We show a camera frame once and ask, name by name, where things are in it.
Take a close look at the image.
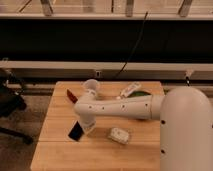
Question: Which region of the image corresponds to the black hanging cable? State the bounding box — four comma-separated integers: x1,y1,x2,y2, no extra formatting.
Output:
112,11,149,80

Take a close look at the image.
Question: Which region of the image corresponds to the black rectangular eraser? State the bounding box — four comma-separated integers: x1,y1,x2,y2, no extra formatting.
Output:
68,122,84,141

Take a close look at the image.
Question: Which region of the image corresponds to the white packaged block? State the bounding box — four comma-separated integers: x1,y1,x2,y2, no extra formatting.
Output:
108,127,130,144

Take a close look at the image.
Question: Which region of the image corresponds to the clear plastic cup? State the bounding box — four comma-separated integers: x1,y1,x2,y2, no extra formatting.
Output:
83,79,100,99

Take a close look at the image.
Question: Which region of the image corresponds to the red chili pepper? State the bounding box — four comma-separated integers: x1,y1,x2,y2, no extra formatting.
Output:
67,89,78,104

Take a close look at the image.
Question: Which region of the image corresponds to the green bowl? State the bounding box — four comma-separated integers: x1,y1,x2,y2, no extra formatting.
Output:
128,91,151,98

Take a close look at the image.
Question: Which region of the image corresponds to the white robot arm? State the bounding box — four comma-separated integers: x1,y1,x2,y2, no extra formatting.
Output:
74,86,213,171

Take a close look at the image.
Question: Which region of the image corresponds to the black office chair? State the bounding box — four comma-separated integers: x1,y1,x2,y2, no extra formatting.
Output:
0,68,33,145

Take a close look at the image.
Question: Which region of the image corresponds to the wall power outlet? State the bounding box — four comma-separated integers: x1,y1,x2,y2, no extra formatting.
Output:
95,71,101,78

